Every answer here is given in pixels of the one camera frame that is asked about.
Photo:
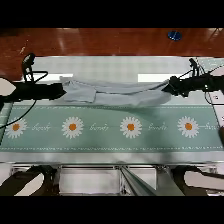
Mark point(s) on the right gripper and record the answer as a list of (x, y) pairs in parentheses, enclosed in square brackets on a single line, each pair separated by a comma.
[(178, 86)]

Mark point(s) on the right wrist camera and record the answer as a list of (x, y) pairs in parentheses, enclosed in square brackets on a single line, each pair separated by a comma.
[(193, 63)]

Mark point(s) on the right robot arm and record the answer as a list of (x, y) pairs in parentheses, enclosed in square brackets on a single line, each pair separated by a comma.
[(208, 83)]

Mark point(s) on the silver frame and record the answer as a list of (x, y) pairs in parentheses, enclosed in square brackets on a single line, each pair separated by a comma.
[(100, 181)]

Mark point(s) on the blue round disc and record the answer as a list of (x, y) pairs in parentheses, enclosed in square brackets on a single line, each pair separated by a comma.
[(174, 35)]

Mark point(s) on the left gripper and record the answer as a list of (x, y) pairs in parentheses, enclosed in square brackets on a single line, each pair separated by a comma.
[(51, 91)]

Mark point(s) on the light blue-grey shirt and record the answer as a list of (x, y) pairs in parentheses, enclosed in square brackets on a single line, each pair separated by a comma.
[(113, 93)]

